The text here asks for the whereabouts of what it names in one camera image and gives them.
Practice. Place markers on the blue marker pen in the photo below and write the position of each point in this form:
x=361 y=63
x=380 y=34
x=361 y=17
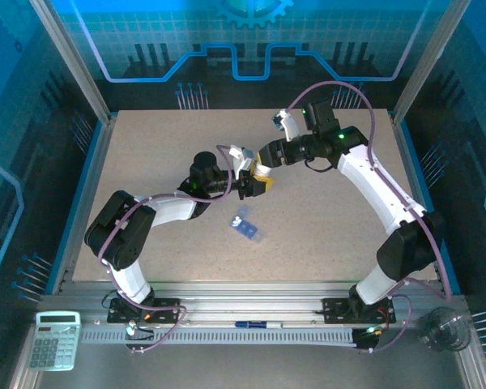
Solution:
x=255 y=324

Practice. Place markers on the clear glass container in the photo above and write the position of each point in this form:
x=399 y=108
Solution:
x=445 y=328

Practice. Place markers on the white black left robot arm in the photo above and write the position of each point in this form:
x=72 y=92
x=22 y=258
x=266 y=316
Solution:
x=170 y=210

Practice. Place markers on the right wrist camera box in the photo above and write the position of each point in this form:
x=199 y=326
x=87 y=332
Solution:
x=287 y=125

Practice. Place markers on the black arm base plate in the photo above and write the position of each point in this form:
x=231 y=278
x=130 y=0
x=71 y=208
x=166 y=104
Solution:
x=336 y=312
x=166 y=314

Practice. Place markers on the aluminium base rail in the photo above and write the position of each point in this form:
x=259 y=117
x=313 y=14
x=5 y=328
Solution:
x=247 y=302

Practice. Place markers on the aluminium frame post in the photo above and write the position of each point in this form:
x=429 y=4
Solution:
x=73 y=61
x=429 y=56

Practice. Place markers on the blue and white packet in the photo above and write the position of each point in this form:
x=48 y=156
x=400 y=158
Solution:
x=247 y=227

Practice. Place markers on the white desk calculator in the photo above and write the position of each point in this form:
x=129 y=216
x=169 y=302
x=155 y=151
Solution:
x=52 y=344

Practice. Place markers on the blue table edge strip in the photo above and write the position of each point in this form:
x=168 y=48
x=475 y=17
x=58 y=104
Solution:
x=419 y=162
x=75 y=202

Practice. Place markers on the small controller board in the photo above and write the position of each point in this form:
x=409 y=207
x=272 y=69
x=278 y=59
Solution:
x=372 y=331
x=131 y=327

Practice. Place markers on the aluminium side rail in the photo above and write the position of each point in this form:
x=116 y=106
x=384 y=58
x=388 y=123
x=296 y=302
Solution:
x=88 y=202
x=409 y=162

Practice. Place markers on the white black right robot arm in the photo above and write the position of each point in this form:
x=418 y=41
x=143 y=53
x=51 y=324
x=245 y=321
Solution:
x=372 y=182

